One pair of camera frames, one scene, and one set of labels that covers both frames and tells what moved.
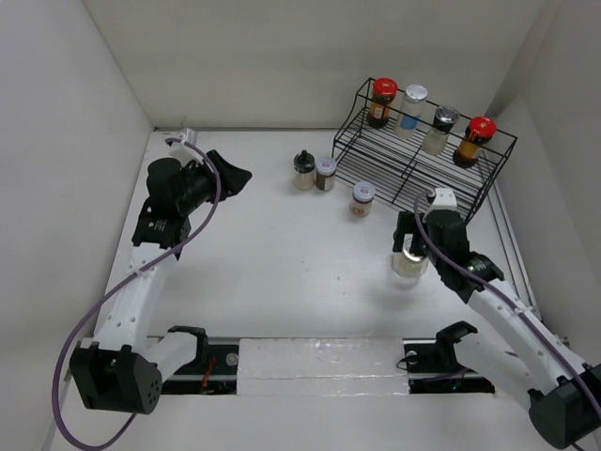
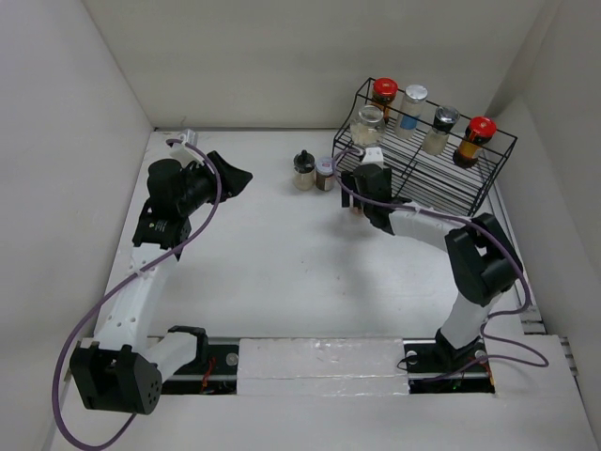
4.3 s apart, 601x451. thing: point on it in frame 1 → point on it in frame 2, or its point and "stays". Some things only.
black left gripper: [234, 178] stays
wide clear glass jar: [408, 272] → [368, 129]
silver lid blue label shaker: [415, 96] stays
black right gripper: [404, 225] → [348, 180]
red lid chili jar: [479, 132] stays
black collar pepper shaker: [443, 121] stays
